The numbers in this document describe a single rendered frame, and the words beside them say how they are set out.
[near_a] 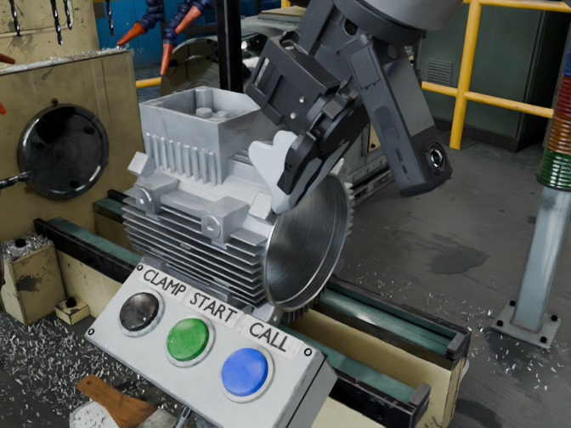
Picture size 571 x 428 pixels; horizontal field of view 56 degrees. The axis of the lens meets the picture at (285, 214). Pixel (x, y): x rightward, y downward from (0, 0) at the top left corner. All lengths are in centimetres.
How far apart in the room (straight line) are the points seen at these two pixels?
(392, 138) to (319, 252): 30
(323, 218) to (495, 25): 336
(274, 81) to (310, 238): 29
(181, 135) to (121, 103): 37
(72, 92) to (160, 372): 59
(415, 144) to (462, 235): 71
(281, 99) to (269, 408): 23
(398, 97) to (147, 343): 24
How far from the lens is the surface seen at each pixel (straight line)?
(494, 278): 97
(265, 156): 47
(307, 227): 67
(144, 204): 59
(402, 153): 39
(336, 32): 41
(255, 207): 51
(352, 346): 67
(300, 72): 40
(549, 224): 78
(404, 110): 39
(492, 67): 397
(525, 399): 76
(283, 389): 34
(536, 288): 83
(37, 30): 100
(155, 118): 61
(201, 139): 56
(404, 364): 64
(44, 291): 88
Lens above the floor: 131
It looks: 27 degrees down
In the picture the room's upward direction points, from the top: straight up
